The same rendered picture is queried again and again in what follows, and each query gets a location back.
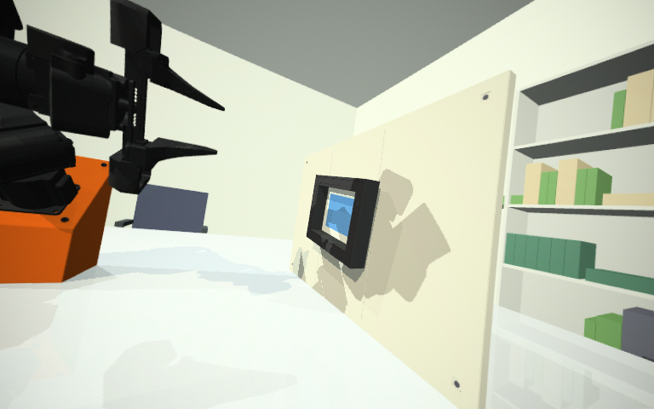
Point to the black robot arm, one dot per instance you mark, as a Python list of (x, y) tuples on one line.
[(33, 155)]

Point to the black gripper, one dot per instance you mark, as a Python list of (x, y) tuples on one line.
[(139, 32)]

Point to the beige wall panel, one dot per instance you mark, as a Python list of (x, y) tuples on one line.
[(427, 289)]

